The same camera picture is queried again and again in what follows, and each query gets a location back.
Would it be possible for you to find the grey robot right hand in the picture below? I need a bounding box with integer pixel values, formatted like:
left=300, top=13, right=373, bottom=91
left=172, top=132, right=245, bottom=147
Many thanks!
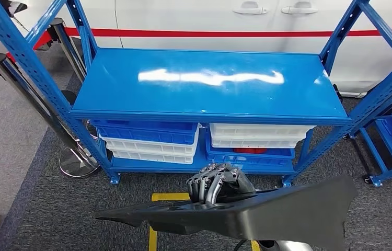
left=186, top=163, right=256, bottom=206

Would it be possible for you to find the black plastic panel part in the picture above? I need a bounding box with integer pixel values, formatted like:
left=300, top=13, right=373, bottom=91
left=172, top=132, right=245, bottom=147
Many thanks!
left=95, top=174, right=359, bottom=251

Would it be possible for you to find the red object in crate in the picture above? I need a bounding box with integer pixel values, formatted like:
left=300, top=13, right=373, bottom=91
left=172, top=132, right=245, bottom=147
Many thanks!
left=233, top=147, right=268, bottom=154

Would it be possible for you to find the white plastic crate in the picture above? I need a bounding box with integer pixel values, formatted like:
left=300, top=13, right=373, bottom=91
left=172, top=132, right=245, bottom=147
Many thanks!
left=211, top=138, right=300, bottom=150
left=99, top=128, right=201, bottom=157
left=111, top=149, right=197, bottom=165
left=209, top=123, right=316, bottom=141

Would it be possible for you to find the white car red stripe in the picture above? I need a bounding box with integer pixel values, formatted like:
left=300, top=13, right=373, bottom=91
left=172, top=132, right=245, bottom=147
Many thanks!
left=9, top=0, right=392, bottom=98

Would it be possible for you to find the black dome stanchion base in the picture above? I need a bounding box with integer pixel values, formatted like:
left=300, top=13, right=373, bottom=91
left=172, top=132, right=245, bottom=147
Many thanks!
left=61, top=90, right=77, bottom=106

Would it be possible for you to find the red stanchion belt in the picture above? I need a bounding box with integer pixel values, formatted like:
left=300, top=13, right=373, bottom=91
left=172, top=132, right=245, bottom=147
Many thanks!
left=5, top=30, right=52, bottom=63

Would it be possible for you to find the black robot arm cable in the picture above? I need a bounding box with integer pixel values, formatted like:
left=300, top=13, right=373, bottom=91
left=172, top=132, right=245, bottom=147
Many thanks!
left=232, top=239, right=250, bottom=251

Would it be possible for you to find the chrome stanchion post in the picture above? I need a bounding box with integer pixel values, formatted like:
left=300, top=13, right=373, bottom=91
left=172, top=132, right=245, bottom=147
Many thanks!
left=49, top=17, right=100, bottom=139
left=0, top=53, right=100, bottom=179

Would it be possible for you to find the white car door handle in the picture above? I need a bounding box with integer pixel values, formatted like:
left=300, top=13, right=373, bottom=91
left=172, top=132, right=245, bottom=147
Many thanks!
left=281, top=1, right=319, bottom=15
left=232, top=1, right=269, bottom=15

